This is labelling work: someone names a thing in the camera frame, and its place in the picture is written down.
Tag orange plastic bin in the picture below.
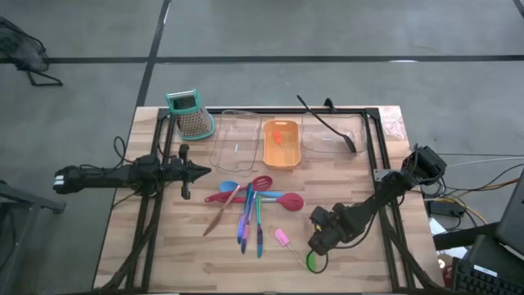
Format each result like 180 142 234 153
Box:
262 119 303 170

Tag teal steel box grater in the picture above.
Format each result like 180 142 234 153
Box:
165 88 215 142

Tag blue silicone spoon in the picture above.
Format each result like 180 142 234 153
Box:
219 180 286 198

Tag clear plastic bin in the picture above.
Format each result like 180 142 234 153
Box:
209 109 263 173
301 112 368 156

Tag grey metal bracket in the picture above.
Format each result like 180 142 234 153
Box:
373 168 395 184

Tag black power adapter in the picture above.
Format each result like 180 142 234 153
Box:
427 199 466 218

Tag green silicone brush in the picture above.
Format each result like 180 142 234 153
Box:
305 250 319 274

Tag black mesh chair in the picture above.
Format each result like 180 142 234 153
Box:
0 15 65 88

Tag clear plastic bag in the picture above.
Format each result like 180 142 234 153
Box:
378 108 409 141

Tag black aluminium table frame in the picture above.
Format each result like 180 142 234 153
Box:
97 107 443 293

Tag yellow cable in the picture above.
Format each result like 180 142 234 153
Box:
425 178 524 225

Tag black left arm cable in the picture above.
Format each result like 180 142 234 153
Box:
112 135 138 165

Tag grey side table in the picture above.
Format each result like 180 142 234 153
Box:
0 179 66 295

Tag white cable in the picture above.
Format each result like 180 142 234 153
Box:
445 155 524 169

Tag pink silicone brush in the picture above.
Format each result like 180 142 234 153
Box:
274 228 307 267

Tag dark grey computer monitor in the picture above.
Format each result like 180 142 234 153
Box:
495 170 524 257

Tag red silicone tongs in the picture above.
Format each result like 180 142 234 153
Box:
223 192 305 212

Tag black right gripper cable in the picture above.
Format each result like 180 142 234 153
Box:
305 248 329 275

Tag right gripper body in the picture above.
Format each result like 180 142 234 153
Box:
309 203 349 247

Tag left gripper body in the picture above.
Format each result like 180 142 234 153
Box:
163 143 193 201

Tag black keyboard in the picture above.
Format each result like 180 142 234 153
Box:
452 256 524 295

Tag orange silicone brush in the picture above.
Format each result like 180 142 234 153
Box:
273 130 292 161

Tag black slotted turner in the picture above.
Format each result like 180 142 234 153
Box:
296 94 358 154

